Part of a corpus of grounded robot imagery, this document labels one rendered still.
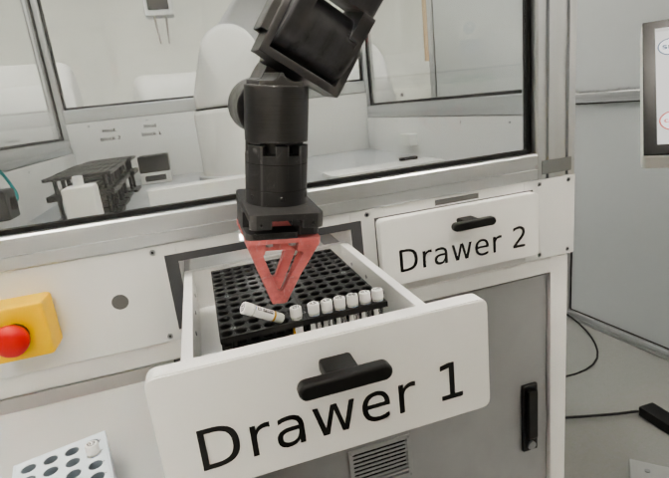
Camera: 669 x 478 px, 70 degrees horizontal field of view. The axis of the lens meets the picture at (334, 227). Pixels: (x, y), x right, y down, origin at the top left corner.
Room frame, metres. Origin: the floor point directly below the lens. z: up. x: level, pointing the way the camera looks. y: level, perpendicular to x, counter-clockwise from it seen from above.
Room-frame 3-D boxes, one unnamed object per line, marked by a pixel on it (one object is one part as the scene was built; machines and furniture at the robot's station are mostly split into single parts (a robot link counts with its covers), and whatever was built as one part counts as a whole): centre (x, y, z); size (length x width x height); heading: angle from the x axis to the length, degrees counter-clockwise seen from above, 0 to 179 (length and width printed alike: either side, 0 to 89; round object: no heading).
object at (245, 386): (0.36, 0.01, 0.87); 0.29 x 0.02 x 0.11; 105
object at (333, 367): (0.33, 0.01, 0.91); 0.07 x 0.04 x 0.01; 105
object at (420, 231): (0.75, -0.21, 0.87); 0.29 x 0.02 x 0.11; 105
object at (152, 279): (1.14, 0.18, 0.87); 1.02 x 0.95 x 0.14; 105
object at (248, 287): (0.55, 0.07, 0.87); 0.22 x 0.18 x 0.06; 15
